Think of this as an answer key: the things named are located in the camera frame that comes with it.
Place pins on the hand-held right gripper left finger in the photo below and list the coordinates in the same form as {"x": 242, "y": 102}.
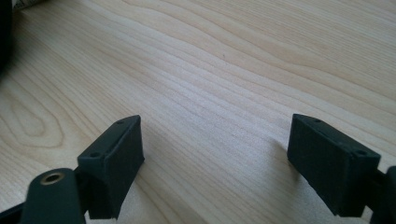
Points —
{"x": 115, "y": 161}

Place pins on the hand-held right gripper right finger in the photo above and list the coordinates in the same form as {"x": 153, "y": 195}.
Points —
{"x": 330, "y": 168}

